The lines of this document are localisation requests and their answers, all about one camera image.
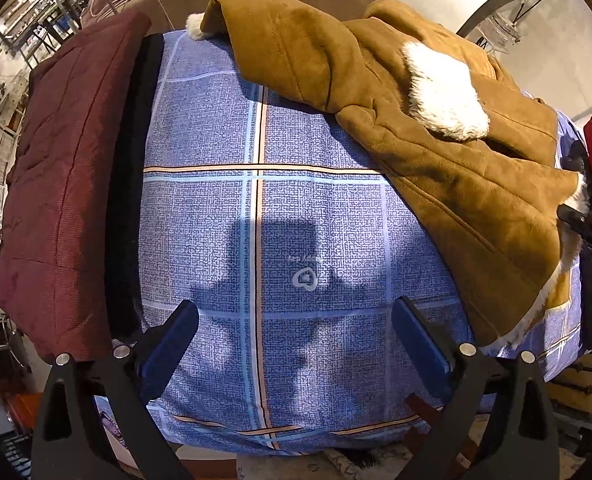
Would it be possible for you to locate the blue checked bed sheet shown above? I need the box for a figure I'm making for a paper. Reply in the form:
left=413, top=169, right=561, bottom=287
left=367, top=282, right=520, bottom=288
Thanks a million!
left=138, top=30, right=584, bottom=457

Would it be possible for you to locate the maroon quilted blanket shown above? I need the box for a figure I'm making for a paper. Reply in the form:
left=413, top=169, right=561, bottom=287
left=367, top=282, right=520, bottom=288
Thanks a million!
left=0, top=10, right=152, bottom=363

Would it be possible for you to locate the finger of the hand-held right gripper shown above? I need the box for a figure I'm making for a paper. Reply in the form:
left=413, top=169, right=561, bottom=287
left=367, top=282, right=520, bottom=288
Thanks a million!
left=561, top=141, right=592, bottom=209

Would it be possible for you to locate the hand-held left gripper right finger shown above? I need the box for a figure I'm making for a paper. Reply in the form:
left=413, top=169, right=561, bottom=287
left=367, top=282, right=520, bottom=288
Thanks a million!
left=392, top=296, right=562, bottom=480

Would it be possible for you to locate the metal storage shelf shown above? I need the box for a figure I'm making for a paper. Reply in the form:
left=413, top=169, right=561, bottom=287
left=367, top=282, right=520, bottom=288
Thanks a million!
left=0, top=0, right=94, bottom=161

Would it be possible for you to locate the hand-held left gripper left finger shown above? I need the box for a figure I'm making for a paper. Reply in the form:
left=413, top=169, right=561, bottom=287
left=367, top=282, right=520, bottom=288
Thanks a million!
left=31, top=301, right=200, bottom=480

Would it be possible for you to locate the brown suede fur-lined coat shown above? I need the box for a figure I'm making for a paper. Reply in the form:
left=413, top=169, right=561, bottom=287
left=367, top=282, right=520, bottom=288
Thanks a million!
left=185, top=0, right=588, bottom=352

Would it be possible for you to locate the black cloth strip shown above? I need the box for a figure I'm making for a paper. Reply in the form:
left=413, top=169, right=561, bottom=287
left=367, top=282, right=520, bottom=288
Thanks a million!
left=105, top=35, right=166, bottom=339

